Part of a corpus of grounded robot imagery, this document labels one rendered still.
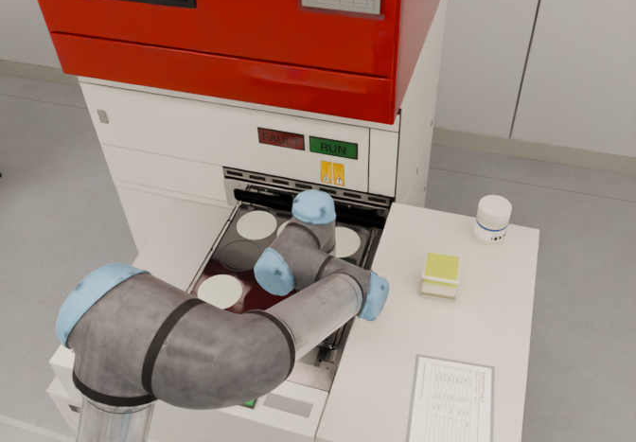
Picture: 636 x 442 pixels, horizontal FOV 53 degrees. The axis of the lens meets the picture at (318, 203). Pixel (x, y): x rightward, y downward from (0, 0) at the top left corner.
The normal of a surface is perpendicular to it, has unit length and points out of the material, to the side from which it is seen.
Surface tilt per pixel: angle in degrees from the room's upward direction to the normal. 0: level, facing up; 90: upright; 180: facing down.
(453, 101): 90
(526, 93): 90
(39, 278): 0
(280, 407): 0
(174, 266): 0
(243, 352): 47
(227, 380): 65
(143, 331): 26
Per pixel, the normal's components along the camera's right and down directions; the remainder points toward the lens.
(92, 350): -0.43, 0.20
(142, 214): -0.30, 0.67
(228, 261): -0.04, -0.72
